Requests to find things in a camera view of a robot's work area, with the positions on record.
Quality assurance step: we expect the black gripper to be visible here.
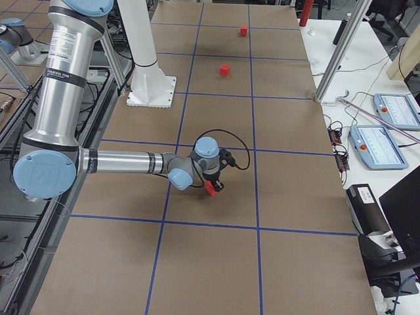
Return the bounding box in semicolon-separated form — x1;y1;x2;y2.
202;169;224;192

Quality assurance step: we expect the red block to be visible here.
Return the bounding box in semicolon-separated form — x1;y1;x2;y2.
204;181;217;196
240;25;248;37
219;64;231;77

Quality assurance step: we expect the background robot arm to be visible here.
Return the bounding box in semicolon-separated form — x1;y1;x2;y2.
1;18;49;66

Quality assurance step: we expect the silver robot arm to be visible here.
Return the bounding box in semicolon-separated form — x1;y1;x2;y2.
12;1;224;199

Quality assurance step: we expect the small electronics board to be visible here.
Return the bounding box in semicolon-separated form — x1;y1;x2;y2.
327;121;350;173

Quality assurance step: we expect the black box with label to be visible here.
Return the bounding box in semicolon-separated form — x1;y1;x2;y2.
346;184;390;236

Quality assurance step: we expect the lower teach pendant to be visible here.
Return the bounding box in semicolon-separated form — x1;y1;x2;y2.
350;125;409;171

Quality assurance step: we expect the teach pendant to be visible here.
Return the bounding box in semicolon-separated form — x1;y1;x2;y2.
373;94;419;131
350;125;409;171

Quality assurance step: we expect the black monitor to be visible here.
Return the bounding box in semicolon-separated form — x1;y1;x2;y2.
379;167;419;253

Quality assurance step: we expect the upper teach pendant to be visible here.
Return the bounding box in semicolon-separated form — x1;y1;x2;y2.
373;94;419;131

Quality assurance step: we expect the red cylinder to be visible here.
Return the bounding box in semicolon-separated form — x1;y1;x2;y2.
299;0;314;27

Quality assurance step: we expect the wooden board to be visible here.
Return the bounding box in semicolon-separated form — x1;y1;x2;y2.
385;26;419;81

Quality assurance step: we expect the black office chair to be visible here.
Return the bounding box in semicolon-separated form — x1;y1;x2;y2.
366;0;408;41

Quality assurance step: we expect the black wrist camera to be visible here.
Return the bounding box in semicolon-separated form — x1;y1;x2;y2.
219;149;238;170

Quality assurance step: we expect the black camera cable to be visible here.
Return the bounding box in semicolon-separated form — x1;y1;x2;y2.
188;129;251;189

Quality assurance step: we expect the white pedestal column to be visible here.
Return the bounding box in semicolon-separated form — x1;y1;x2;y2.
117;0;177;108

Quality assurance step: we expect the aluminium frame post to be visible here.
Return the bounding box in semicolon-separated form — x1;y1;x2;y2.
314;0;372;103

